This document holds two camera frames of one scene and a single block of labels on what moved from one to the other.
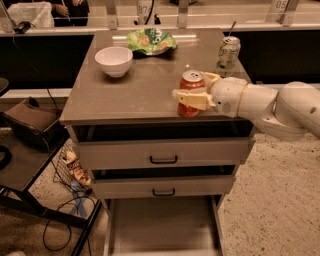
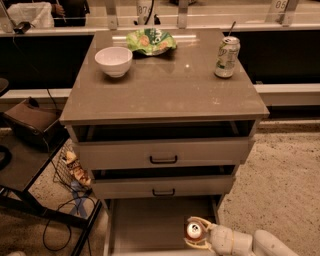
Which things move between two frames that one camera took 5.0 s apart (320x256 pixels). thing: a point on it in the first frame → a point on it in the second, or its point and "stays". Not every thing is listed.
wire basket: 72,168 stays
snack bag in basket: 76,169 stays
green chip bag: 150,41 stays
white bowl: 114,60 stays
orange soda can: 190,79 → 193,231
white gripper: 226,95 → 221,238
